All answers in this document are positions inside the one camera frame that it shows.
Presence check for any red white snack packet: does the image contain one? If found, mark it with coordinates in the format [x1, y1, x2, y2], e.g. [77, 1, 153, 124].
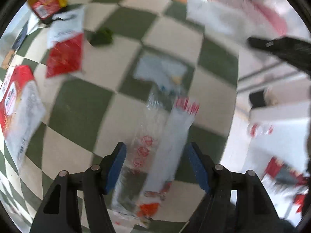
[46, 5, 85, 78]

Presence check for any clear long plastic wrapper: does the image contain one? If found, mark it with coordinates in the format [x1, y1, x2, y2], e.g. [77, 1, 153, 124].
[111, 85, 175, 216]

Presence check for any pale blue plastic wrapper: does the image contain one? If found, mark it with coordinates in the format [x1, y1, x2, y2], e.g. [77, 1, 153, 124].
[134, 51, 199, 199]

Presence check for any green white checkered tablecloth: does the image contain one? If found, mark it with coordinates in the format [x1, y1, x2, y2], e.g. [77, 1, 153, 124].
[1, 0, 238, 232]

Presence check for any clear plastic water bottle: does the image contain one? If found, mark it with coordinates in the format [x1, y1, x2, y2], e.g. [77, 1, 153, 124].
[247, 123, 273, 138]

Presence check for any large red white bag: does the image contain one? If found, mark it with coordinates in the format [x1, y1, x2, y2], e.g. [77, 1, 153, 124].
[1, 65, 45, 169]

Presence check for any green vegetable scrap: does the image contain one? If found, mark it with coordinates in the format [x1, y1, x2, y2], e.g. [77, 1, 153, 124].
[89, 27, 113, 47]

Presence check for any black trash bin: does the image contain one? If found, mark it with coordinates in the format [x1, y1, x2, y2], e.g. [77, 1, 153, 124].
[249, 90, 267, 109]

